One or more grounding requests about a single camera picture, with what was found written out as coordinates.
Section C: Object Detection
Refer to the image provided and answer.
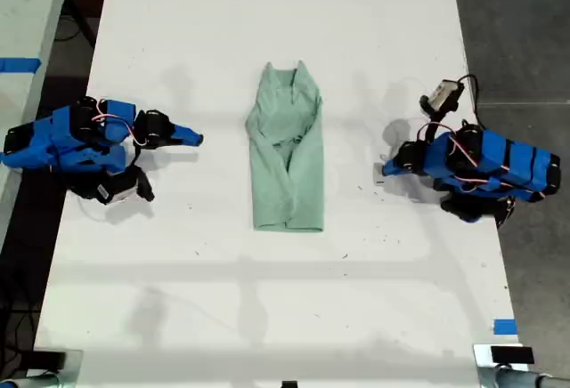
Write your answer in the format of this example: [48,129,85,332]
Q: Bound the pale green T-shirt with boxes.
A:
[245,61,325,232]

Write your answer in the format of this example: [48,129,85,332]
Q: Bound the long blue tape strip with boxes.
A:
[0,57,43,74]

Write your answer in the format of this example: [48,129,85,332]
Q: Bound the white side table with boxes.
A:
[0,0,75,247]

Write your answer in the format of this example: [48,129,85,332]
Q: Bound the short blue tape piece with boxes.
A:
[493,318,518,336]

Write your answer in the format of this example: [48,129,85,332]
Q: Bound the small black box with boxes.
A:
[33,350,68,371]
[490,346,534,365]

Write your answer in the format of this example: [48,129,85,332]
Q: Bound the grey pipe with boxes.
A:
[493,366,570,388]

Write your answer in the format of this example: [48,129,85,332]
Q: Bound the black camera stalk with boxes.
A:
[426,109,449,142]

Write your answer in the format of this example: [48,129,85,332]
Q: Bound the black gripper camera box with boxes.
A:
[420,79,465,117]
[70,167,156,206]

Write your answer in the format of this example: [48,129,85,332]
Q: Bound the black camera cable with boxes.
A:
[457,74,482,125]

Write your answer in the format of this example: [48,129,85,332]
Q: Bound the thin white camera cable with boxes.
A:
[77,194,112,222]

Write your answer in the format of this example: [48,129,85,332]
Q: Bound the black floor cable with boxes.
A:
[55,0,98,49]

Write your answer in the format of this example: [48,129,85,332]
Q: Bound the metal table bracket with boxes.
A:
[472,343,531,388]
[24,348,85,387]

